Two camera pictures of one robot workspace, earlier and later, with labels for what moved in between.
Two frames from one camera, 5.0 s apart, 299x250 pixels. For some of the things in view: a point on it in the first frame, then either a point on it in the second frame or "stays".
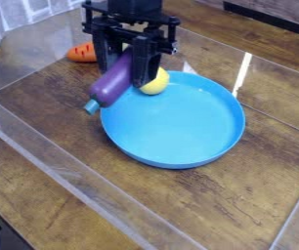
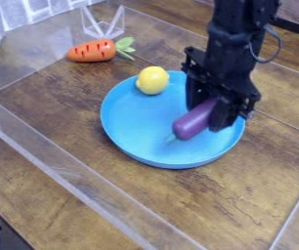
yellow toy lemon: x=158 y=84 stays
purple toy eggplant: x=113 y=83 -> x=195 y=121
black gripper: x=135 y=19 -> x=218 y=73
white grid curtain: x=4 y=15 stays
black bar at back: x=268 y=19 stays
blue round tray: x=184 y=127 stays
